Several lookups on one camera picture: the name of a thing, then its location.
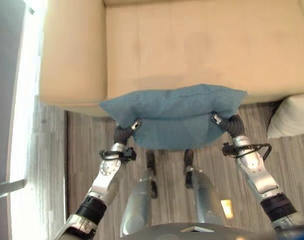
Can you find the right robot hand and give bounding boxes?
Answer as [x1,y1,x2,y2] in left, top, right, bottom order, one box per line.
[211,112,245,138]

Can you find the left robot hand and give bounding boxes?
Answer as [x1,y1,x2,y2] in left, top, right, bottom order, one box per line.
[113,118,143,146]

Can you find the blue cushion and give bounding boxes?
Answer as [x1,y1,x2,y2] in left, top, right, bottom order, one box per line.
[99,83,248,151]

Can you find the beige sofa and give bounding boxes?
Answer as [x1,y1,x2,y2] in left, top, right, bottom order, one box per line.
[39,0,304,118]

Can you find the white cushion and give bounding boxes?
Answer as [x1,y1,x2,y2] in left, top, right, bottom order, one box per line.
[267,91,304,140]

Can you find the silver right robot leg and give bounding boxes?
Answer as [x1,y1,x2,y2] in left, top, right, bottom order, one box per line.
[183,149,225,226]

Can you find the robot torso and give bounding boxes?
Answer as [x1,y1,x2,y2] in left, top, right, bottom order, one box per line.
[121,223,280,240]

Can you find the grey curtain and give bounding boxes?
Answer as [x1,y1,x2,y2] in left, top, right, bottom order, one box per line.
[0,0,26,186]

